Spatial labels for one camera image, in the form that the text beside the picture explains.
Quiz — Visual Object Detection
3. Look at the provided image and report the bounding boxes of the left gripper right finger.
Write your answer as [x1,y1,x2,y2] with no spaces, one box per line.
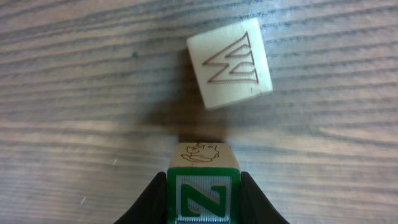
[239,172,289,224]

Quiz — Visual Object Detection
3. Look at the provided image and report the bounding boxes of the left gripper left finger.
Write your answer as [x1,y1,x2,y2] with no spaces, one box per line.
[114,172,167,224]

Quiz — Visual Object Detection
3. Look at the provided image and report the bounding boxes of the green letter Z block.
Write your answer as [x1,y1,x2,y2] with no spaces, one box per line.
[167,142,241,224]

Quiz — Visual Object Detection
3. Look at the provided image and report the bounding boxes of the white sketch block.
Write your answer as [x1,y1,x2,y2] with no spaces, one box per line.
[187,18,273,110]

